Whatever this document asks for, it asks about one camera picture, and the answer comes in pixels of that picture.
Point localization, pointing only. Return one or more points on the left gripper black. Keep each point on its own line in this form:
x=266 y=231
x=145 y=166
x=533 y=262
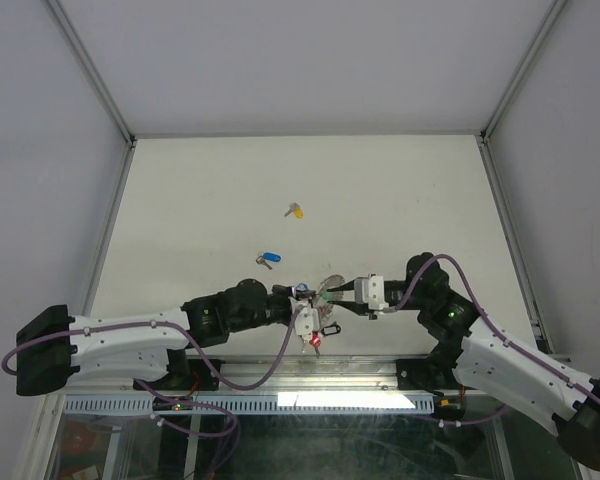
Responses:
x=288 y=292

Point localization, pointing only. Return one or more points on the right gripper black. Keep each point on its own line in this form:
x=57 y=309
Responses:
x=356 y=308

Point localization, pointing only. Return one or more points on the metal disc with keyrings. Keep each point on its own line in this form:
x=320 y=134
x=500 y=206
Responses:
x=325 y=308

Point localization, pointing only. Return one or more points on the black key tag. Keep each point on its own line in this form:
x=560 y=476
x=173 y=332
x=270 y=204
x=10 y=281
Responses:
x=330 y=330

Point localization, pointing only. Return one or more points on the red outline key tag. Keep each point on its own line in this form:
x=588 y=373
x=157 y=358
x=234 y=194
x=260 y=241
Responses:
x=315 y=340

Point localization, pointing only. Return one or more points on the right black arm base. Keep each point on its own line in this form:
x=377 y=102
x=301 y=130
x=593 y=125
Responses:
x=431 y=373

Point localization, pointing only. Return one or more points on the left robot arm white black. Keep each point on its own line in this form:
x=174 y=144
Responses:
x=57 y=349

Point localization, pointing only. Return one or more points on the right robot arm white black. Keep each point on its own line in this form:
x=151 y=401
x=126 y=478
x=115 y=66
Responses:
x=485 y=356

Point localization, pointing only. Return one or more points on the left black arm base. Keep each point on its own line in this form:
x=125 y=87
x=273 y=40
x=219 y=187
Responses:
x=185 y=374

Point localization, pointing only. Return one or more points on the key with yellow tag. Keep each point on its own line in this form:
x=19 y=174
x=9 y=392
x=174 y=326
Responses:
x=295 y=210

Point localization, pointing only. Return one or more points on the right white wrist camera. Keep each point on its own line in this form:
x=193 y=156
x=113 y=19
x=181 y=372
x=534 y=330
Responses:
x=369 y=294

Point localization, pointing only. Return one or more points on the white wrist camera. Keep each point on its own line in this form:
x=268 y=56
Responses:
x=369 y=294
x=307 y=323

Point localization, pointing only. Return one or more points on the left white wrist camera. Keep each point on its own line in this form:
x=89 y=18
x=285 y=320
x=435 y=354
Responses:
x=307 y=323

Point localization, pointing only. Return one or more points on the aluminium rail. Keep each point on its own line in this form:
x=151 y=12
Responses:
x=302 y=372

